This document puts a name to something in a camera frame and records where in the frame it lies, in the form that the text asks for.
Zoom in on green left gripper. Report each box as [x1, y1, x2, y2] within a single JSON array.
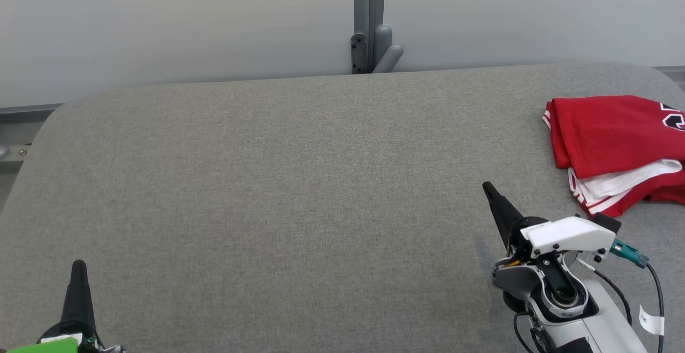
[[0, 260, 126, 353]]

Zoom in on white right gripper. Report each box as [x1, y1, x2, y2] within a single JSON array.
[[483, 182, 616, 311]]

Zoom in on red white jersey shirt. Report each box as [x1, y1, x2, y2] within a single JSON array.
[[542, 95, 685, 219]]

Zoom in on red shorts with white stripe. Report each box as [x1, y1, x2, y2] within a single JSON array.
[[645, 179, 685, 207]]

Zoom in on black hinge plate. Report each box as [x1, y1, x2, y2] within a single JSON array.
[[351, 33, 368, 74]]

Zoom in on thin black cable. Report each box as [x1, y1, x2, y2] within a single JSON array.
[[513, 312, 552, 353], [575, 259, 633, 327]]

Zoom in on teal connector right camera cable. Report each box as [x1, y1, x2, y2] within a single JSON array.
[[610, 240, 665, 353]]

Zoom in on metal frame with screws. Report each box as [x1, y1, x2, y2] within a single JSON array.
[[0, 144, 30, 164]]

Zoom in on white cable tag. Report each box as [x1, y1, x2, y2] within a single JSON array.
[[640, 304, 665, 335]]

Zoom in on grey metal post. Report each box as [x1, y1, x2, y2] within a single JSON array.
[[353, 0, 387, 74]]

